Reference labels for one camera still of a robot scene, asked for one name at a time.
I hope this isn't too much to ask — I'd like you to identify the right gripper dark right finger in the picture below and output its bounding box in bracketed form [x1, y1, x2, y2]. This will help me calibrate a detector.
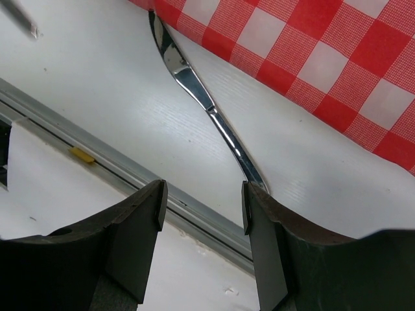
[242, 182, 414, 310]

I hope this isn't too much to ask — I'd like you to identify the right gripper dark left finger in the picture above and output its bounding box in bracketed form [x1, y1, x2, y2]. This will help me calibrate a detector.
[1, 179, 168, 310]

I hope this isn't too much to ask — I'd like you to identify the silver table knife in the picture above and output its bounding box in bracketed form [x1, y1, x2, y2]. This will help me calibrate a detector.
[148, 10, 268, 192]

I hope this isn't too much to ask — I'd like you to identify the red white checkered cloth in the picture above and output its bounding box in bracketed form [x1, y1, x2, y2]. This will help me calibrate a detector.
[137, 0, 414, 172]

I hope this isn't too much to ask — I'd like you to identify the silver fork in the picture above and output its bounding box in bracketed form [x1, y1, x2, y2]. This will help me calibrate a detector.
[1, 0, 40, 40]

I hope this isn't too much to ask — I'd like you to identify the yellow tape piece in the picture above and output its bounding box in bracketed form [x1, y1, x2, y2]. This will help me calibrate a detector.
[69, 146, 95, 164]

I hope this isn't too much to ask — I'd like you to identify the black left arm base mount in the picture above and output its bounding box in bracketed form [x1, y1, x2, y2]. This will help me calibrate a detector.
[0, 121, 12, 188]

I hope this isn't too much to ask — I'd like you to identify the aluminium frame rail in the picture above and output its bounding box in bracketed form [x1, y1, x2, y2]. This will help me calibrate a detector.
[1, 80, 254, 274]

